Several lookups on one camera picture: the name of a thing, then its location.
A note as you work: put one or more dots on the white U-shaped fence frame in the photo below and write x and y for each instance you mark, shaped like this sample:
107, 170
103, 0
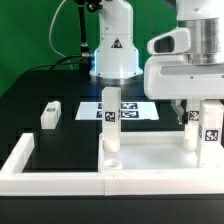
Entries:
15, 182

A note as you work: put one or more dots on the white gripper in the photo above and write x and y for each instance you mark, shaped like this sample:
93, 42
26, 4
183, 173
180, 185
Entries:
172, 77

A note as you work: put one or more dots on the white desk top tray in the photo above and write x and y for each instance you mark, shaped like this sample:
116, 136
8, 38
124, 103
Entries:
150, 151

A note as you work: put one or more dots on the fiducial marker sheet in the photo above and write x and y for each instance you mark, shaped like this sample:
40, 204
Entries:
129, 111

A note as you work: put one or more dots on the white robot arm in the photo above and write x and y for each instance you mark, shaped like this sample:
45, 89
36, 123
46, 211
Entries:
199, 37

